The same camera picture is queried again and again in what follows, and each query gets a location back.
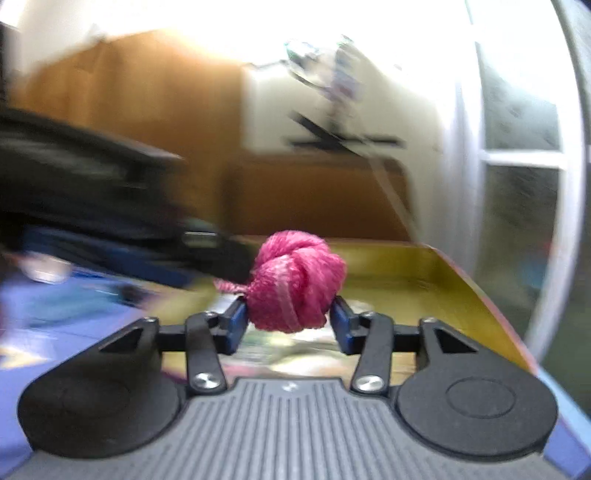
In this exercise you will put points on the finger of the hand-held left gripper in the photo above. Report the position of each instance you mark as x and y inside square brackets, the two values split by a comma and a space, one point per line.
[221, 256]

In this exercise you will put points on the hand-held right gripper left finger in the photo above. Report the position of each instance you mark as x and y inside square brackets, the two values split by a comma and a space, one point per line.
[235, 324]

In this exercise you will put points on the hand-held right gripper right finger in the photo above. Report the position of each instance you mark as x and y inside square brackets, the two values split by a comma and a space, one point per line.
[341, 325]

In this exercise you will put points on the pink yarn ball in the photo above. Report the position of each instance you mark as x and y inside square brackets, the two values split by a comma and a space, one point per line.
[295, 281]

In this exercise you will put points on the gold metal tin box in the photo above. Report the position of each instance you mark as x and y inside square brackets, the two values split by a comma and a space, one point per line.
[415, 281]

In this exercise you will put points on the wooden cabinet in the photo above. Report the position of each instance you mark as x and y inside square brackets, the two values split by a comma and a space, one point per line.
[138, 101]

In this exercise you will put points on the brown chair back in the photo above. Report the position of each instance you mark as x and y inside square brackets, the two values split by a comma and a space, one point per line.
[314, 203]

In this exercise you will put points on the blue tablecloth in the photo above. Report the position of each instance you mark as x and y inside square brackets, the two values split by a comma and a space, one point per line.
[55, 309]

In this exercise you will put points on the aluminium frosted glass door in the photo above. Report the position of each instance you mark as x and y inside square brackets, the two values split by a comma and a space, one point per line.
[521, 161]

